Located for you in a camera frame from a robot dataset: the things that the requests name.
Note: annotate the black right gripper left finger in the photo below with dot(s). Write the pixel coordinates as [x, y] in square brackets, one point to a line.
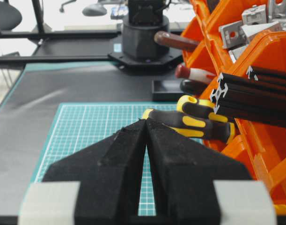
[109, 173]

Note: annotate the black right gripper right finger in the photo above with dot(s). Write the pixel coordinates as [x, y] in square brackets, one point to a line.
[184, 174]

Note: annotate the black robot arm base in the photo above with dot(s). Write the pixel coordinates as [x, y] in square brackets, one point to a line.
[136, 47]

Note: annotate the green grid cutting mat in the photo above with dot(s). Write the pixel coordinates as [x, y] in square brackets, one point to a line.
[78, 125]

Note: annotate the orange bin yellow screwdrivers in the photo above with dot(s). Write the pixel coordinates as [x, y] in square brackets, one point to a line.
[236, 149]

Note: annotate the small black tray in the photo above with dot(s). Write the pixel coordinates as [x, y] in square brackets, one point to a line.
[166, 90]

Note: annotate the orange bin with extrusions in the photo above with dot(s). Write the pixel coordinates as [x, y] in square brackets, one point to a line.
[266, 147]

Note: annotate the black aluminium extrusion profile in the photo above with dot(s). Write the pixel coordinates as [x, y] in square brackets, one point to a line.
[251, 100]

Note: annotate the orange bin with brackets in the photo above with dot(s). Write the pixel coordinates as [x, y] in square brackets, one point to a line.
[266, 50]

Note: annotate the orange bin dark screwdrivers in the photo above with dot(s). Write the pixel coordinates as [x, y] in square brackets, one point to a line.
[200, 57]

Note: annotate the black office chair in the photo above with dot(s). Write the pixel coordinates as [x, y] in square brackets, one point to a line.
[10, 17]

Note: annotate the red white handle screwdriver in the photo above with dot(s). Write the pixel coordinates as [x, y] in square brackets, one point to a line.
[194, 74]

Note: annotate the silver corner bracket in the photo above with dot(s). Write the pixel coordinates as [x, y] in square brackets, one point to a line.
[251, 30]
[232, 34]
[254, 15]

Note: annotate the silver corner bracket lower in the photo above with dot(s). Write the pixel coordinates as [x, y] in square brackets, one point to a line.
[251, 30]

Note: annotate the black frame rail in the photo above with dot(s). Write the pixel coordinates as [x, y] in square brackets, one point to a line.
[61, 34]

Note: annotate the silver corner bracket upper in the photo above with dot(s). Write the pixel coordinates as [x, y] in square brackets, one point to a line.
[254, 15]

